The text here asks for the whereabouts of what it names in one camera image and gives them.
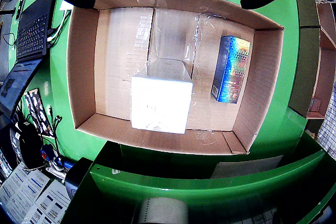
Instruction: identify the white d'Alba product box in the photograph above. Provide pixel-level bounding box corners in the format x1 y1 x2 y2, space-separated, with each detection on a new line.
130 58 194 135

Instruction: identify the divided cardboard box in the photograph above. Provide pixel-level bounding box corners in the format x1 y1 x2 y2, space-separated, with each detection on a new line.
288 0 336 120

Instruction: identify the holographic rainbow product box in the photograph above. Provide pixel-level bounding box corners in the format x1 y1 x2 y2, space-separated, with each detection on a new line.
210 35 251 104

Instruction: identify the large open cardboard tray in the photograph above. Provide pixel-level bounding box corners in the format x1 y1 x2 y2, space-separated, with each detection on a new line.
67 0 286 156

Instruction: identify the maroon product box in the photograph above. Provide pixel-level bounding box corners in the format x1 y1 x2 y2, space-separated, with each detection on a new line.
308 97 322 112

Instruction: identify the black laptop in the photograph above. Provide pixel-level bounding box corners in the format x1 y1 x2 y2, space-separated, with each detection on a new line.
0 0 57 119

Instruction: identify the printed photo sheet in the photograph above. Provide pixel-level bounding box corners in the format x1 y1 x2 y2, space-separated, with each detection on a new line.
23 88 55 137

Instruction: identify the blue mesh crate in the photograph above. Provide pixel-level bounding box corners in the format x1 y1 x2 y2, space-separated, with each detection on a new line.
316 77 336 161

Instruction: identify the black electronic device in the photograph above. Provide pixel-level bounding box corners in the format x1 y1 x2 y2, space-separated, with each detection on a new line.
10 123 44 168

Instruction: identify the grey card sheet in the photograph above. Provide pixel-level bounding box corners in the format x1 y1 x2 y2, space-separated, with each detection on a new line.
211 155 285 180

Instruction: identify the black boxy object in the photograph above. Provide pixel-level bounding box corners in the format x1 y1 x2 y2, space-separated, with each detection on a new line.
65 157 94 200

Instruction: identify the printed paper sheet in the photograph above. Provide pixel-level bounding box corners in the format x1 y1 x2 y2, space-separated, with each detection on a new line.
22 179 71 224
0 164 51 217

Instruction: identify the gridded paper sheet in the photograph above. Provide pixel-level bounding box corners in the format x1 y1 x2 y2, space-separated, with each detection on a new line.
236 207 279 224

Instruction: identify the clear packing tape roll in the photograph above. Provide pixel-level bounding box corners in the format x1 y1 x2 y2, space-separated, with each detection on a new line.
136 197 190 224

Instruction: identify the white cable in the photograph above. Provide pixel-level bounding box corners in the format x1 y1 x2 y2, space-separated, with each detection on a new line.
47 10 72 44

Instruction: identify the black plug cable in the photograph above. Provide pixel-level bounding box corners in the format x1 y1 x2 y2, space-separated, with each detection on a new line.
54 115 65 162
49 105 60 157

